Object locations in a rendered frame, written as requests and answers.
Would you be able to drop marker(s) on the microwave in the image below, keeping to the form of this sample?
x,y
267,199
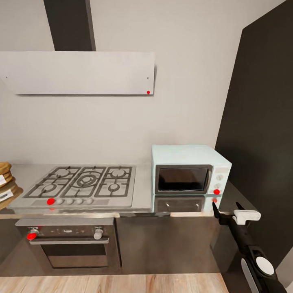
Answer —
x,y
188,169

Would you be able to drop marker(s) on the popcorn bag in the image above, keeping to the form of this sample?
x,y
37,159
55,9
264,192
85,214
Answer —
x,y
5,175

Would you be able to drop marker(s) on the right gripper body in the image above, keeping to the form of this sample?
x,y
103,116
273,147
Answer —
x,y
236,229

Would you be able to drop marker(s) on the burner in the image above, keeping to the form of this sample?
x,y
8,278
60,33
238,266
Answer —
x,y
108,186

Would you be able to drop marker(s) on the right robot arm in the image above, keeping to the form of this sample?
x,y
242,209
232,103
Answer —
x,y
258,270

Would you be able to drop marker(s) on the fridge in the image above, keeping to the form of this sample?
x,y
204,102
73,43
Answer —
x,y
256,136

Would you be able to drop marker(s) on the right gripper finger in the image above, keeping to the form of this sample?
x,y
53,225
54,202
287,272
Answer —
x,y
239,206
216,211

